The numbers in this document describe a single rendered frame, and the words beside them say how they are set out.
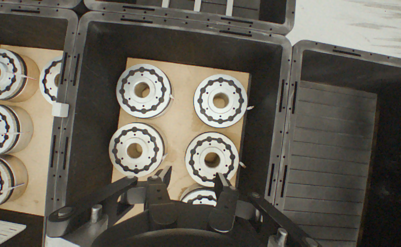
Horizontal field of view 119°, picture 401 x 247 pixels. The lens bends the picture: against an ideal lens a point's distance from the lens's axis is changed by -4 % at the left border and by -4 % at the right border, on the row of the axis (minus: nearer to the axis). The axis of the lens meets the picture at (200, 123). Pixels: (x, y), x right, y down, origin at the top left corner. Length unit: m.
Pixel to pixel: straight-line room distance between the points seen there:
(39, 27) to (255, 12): 0.40
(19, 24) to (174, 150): 0.33
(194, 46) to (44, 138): 0.37
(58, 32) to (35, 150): 0.25
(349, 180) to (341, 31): 0.48
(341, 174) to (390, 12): 0.63
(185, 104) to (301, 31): 0.47
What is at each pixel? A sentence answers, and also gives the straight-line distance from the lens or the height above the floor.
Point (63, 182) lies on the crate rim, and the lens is 0.26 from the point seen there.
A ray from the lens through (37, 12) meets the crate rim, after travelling 0.35.
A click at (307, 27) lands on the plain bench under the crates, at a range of 0.63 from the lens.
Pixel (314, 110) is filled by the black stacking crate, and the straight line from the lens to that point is 0.37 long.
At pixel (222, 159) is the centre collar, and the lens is 0.25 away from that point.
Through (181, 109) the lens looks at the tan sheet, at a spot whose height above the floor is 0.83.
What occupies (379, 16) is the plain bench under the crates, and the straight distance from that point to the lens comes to 0.84.
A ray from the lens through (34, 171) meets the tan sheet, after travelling 0.47.
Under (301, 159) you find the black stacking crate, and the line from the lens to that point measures 0.36.
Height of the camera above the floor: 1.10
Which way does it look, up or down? 89 degrees down
